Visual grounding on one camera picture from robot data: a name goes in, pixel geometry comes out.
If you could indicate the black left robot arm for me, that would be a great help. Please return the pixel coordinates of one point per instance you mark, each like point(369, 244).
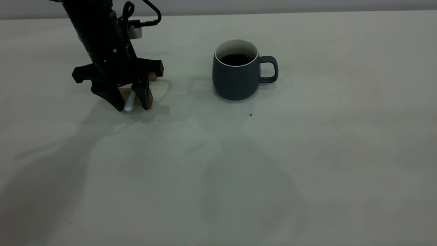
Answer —
point(88, 17)

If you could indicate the arched wooden block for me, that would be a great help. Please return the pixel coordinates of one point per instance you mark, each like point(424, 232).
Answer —
point(124, 93)

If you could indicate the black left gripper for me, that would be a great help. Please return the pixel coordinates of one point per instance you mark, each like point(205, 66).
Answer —
point(109, 65)

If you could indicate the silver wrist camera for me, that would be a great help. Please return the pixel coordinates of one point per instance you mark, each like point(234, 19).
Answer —
point(136, 32)

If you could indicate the flat rectangular wooden block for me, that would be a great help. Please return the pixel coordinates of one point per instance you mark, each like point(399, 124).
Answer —
point(154, 78)

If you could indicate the dark grey ceramic mug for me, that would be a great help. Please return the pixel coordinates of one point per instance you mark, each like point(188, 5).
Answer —
point(235, 82)

